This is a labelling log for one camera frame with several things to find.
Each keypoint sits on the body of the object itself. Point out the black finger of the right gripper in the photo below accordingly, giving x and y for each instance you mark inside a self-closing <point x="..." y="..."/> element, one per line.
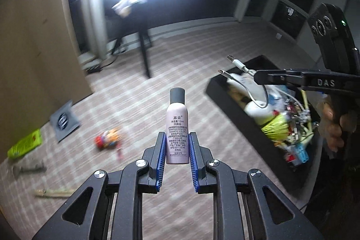
<point x="270" y="77"/>

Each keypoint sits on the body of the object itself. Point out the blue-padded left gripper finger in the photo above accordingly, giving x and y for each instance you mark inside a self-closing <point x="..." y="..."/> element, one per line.
<point x="155" y="156"/>

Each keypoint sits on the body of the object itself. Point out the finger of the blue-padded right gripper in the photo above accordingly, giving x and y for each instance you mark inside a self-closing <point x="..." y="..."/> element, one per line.
<point x="197" y="164"/>

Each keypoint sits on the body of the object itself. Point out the pink spray bottle black cap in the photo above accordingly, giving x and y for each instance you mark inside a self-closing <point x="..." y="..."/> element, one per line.
<point x="177" y="128"/>

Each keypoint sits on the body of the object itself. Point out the green lotion tube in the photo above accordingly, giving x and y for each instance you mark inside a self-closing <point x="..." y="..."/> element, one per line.
<point x="25" y="145"/>

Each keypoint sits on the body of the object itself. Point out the clutter pile in box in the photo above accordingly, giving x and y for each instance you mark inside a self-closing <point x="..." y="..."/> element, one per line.
<point x="281" y="117"/>

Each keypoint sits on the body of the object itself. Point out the person's right hand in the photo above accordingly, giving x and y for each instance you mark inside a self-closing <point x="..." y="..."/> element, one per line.
<point x="332" y="130"/>

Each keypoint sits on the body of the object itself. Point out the colourful red orange toy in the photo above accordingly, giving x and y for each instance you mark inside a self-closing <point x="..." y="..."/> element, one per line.
<point x="110" y="139"/>

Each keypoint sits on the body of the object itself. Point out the black storage box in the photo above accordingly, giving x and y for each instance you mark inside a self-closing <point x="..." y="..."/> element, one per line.
<point x="291" y="178"/>

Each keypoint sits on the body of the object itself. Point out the wooden chopsticks in wrapper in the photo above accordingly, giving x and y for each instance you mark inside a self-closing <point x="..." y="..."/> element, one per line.
<point x="53" y="193"/>

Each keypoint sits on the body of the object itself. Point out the grey pouch with logo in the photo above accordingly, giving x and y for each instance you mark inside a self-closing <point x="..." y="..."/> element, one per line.
<point x="64" y="122"/>

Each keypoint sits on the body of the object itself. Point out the black table legs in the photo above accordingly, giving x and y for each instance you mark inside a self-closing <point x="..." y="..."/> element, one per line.
<point x="142" y="32"/>

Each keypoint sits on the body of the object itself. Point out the grey metal tool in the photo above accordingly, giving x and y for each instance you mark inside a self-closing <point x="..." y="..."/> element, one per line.
<point x="32" y="166"/>

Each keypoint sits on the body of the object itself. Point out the large wooden board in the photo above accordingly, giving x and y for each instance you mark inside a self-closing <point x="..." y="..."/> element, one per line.
<point x="40" y="71"/>

